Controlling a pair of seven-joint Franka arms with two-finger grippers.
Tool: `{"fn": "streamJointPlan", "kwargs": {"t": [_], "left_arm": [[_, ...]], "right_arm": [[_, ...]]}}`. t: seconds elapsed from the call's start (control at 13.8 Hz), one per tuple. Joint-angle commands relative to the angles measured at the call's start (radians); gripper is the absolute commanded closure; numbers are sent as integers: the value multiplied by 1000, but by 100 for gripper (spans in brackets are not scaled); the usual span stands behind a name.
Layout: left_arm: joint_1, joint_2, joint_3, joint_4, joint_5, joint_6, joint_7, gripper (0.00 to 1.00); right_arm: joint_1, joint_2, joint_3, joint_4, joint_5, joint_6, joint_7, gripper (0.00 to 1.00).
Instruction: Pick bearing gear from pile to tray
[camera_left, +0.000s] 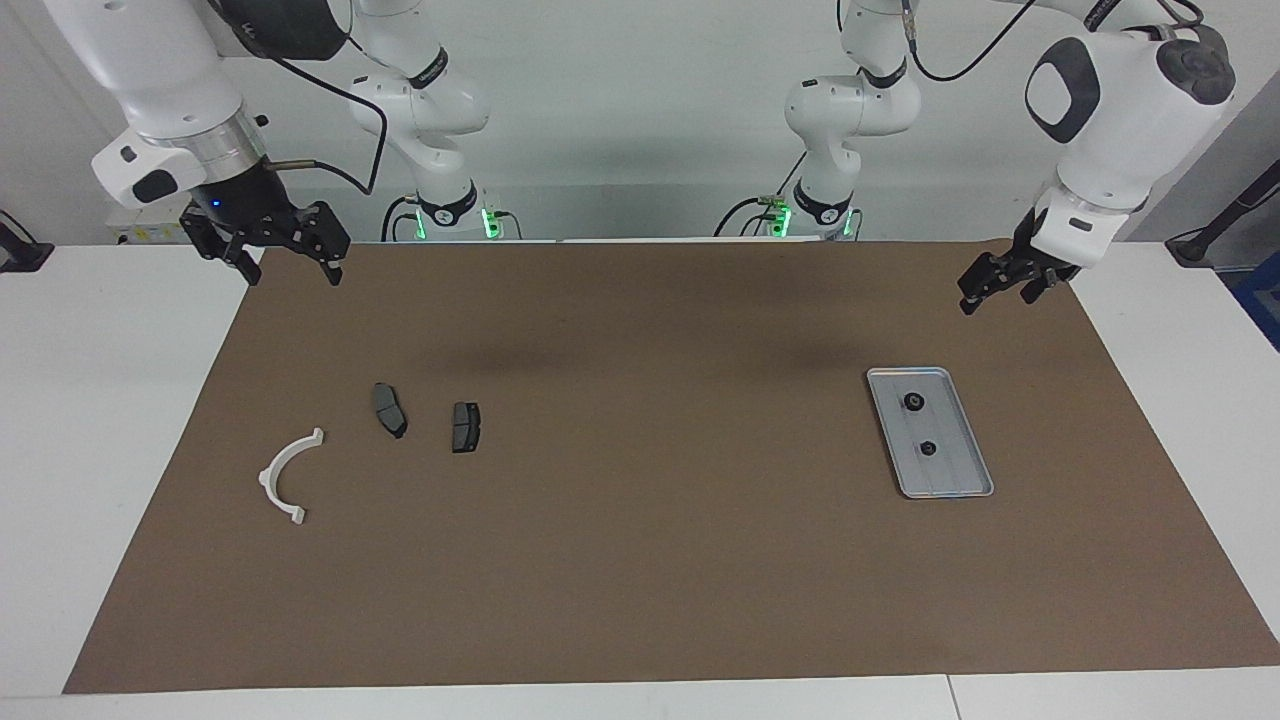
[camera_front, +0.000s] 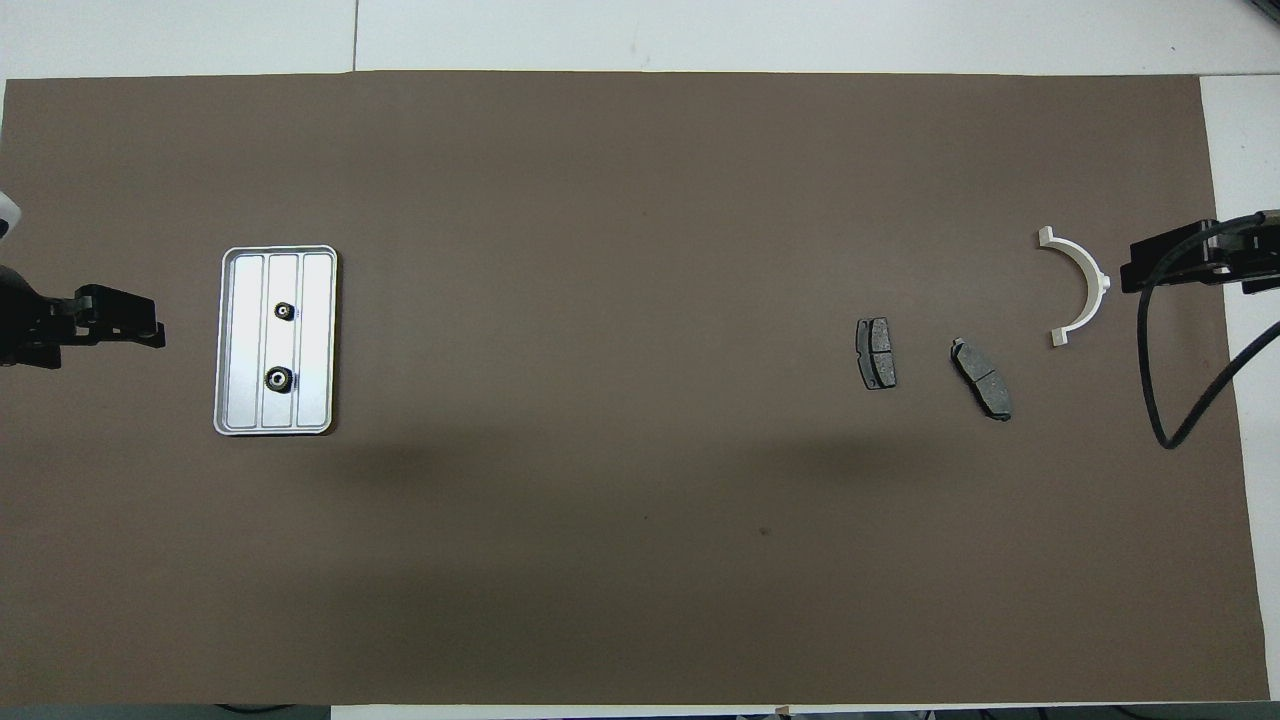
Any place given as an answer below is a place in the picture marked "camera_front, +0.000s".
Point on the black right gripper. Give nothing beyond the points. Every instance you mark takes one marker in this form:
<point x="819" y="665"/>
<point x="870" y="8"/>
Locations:
<point x="1250" y="255"/>

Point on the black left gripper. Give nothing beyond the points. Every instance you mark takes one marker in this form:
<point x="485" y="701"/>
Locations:
<point x="25" y="325"/>

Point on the small black bearing gear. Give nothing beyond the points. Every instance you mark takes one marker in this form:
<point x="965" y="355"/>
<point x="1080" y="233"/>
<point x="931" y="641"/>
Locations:
<point x="285" y="311"/>

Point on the large black bearing gear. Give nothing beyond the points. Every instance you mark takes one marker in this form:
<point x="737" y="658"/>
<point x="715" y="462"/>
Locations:
<point x="279" y="378"/>

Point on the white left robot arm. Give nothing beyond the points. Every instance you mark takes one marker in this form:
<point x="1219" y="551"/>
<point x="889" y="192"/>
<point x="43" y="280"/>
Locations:
<point x="6" y="215"/>

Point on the silver metal tray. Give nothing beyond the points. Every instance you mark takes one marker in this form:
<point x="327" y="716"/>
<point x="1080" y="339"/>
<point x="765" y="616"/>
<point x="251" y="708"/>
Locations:
<point x="310" y="400"/>

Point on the long dark brake pad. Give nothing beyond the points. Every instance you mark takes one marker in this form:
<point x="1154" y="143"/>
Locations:
<point x="982" y="378"/>

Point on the small dark brake pad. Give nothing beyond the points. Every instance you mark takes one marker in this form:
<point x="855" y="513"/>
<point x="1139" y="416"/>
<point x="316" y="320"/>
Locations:
<point x="876" y="353"/>

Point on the brown table mat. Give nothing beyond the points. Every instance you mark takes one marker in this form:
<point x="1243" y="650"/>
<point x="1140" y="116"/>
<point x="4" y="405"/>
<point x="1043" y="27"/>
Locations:
<point x="640" y="450"/>

